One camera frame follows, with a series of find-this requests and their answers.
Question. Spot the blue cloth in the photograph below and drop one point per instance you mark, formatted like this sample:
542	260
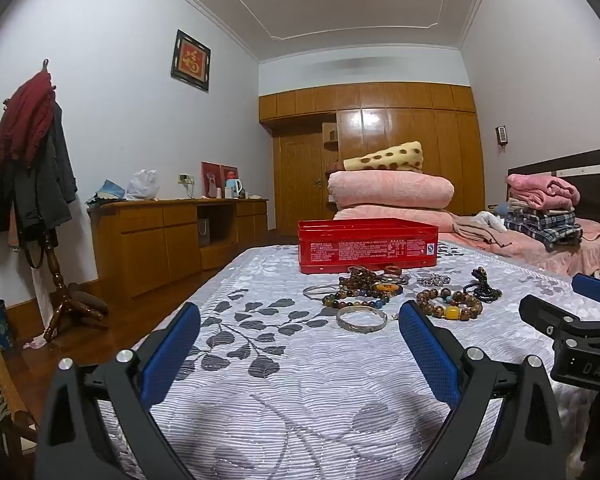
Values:
111	191

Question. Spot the red picture card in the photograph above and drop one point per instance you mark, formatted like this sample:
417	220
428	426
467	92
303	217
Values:
228	169
210	177

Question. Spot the woven seat chair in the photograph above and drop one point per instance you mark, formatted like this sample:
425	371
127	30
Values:
2	400

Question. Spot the red scarf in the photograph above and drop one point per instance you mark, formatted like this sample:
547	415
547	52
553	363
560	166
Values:
25	115

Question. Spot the wall socket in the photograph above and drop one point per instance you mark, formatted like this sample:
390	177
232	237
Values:
186	178

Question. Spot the wooden sideboard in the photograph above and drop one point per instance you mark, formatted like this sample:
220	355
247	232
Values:
145	240

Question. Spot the thin silver bangles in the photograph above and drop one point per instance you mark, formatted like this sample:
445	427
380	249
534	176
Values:
311	289

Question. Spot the white plastic bag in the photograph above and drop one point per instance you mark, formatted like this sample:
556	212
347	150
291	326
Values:
142	185

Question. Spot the white and red thermos jug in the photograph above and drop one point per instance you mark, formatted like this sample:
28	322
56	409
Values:
232	186

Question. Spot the wide silver bangle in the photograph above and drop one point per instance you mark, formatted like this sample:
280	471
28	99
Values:
345	324

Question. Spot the grey paper bag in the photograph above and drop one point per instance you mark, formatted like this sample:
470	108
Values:
204	232

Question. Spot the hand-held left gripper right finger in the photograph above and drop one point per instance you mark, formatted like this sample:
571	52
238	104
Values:
430	355

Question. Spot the red tin box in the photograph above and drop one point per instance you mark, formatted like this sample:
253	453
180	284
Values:
367	247

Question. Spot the silver wristwatch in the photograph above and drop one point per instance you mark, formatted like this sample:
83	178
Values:
405	279

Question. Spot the wooden wardrobe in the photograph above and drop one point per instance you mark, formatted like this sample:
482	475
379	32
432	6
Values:
410	120

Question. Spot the folded pink quilt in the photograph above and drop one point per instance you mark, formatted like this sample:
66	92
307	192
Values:
395	215
390	189

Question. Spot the framed red wall picture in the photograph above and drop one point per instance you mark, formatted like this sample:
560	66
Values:
190	60

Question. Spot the wooden coat rack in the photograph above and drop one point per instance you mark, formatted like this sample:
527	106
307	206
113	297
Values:
55	270

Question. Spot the brown slippers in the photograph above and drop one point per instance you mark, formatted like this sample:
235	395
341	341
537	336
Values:
87	302

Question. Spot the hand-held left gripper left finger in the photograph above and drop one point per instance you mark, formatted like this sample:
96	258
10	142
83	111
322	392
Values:
170	355

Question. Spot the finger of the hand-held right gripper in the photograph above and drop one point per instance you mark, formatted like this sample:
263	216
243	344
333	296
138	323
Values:
545	314
596	288

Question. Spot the beige cloth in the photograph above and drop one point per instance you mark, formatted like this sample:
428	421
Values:
475	232

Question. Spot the dark hanging coats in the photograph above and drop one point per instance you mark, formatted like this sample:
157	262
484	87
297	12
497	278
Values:
35	195

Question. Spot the pink bedsheet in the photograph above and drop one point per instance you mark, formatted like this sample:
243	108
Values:
565	257

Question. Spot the stack of plaid clothes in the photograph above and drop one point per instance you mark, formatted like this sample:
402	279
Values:
545	225

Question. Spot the folded pink blanket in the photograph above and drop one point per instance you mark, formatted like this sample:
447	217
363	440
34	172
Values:
542	190

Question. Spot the wooden door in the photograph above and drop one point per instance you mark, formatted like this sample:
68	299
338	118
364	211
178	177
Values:
300	185

